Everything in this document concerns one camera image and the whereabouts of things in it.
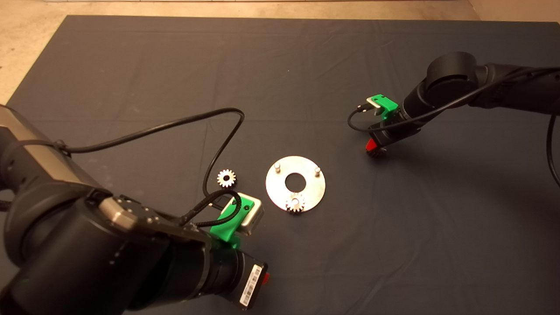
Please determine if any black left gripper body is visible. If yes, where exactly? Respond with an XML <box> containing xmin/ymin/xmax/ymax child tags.
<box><xmin>206</xmin><ymin>246</ymin><xmax>269</xmax><ymax>312</ymax></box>

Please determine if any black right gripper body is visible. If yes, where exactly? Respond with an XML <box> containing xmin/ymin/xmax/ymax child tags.
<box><xmin>369</xmin><ymin>111</ymin><xmax>424</xmax><ymax>149</ymax></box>

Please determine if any round metal carrier plate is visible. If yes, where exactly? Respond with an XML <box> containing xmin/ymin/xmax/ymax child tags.
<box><xmin>266</xmin><ymin>156</ymin><xmax>326</xmax><ymax>214</ymax></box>

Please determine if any dark grey table cloth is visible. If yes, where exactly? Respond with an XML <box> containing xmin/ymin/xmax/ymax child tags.
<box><xmin>0</xmin><ymin>15</ymin><xmax>560</xmax><ymax>315</ymax></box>

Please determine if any green right camera mount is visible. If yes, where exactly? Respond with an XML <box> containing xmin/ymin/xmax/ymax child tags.
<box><xmin>370</xmin><ymin>94</ymin><xmax>399</xmax><ymax>119</ymax></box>

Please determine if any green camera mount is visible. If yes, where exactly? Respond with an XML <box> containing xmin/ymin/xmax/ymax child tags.
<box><xmin>370</xmin><ymin>94</ymin><xmax>399</xmax><ymax>119</ymax></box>
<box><xmin>210</xmin><ymin>197</ymin><xmax>255</xmax><ymax>249</ymax></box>

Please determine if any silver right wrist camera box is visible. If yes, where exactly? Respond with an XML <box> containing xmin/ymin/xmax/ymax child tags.
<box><xmin>366</xmin><ymin>96</ymin><xmax>388</xmax><ymax>115</ymax></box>

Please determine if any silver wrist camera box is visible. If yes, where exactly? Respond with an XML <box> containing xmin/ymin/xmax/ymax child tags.
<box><xmin>220</xmin><ymin>193</ymin><xmax>265</xmax><ymax>237</ymax></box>
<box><xmin>366</xmin><ymin>96</ymin><xmax>388</xmax><ymax>115</ymax></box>

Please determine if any black right camera cable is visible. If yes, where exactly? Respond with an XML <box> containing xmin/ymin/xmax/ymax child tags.
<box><xmin>348</xmin><ymin>66</ymin><xmax>560</xmax><ymax>189</ymax></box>

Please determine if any green left camera mount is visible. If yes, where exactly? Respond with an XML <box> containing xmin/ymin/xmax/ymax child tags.
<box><xmin>210</xmin><ymin>197</ymin><xmax>255</xmax><ymax>249</ymax></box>

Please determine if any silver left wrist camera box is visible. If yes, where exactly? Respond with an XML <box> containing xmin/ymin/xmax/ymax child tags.
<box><xmin>220</xmin><ymin>193</ymin><xmax>265</xmax><ymax>237</ymax></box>

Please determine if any short braided left gripper cable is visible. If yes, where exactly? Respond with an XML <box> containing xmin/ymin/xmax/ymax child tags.
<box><xmin>179</xmin><ymin>189</ymin><xmax>242</xmax><ymax>228</ymax></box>

